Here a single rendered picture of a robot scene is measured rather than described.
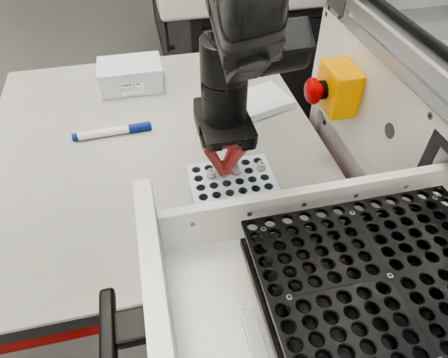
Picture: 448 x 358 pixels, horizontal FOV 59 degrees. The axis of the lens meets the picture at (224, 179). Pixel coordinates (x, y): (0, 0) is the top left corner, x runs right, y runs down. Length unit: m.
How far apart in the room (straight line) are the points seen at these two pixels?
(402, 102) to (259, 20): 0.28
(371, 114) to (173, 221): 0.34
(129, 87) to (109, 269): 0.40
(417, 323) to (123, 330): 0.23
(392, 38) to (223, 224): 0.31
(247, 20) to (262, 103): 0.46
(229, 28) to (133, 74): 0.50
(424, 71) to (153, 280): 0.37
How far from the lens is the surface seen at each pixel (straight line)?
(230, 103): 0.47
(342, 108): 0.63
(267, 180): 0.59
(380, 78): 0.59
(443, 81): 0.49
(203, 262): 0.44
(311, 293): 0.35
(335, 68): 0.62
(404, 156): 0.56
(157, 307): 0.31
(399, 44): 0.55
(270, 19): 0.33
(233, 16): 0.31
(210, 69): 0.45
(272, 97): 0.79
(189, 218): 0.41
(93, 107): 0.82
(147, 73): 0.81
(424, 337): 0.36
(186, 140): 0.71
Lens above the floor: 1.20
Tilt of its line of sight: 45 degrees down
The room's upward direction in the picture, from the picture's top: straight up
